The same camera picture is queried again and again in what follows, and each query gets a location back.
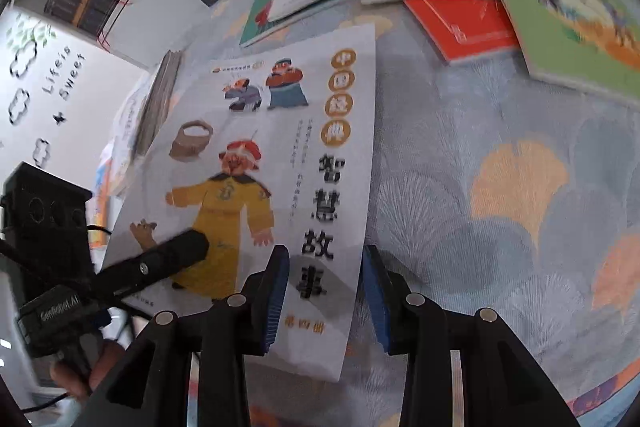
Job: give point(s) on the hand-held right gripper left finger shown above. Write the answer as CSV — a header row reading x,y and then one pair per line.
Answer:
x,y
275,302

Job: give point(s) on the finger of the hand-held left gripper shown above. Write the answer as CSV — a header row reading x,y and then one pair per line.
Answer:
x,y
155,259

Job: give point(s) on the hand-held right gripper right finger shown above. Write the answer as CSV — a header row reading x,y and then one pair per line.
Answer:
x,y
376,302

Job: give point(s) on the white book with robed figure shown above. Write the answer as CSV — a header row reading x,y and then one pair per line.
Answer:
x,y
300,132

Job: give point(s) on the red book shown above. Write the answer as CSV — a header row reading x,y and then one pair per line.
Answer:
x,y
465,27

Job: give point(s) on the stack of thin books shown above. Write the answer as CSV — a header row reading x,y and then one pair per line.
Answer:
x,y
157,102

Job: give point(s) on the person's left hand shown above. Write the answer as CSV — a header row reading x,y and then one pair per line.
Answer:
x,y
102,367

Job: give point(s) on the white printed panel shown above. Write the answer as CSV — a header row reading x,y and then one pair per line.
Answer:
x,y
50,107

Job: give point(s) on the teal green book with boy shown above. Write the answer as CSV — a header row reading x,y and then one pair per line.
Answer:
x,y
260,17

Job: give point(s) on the light green illustrated book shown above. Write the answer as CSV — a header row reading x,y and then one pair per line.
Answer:
x,y
550,7

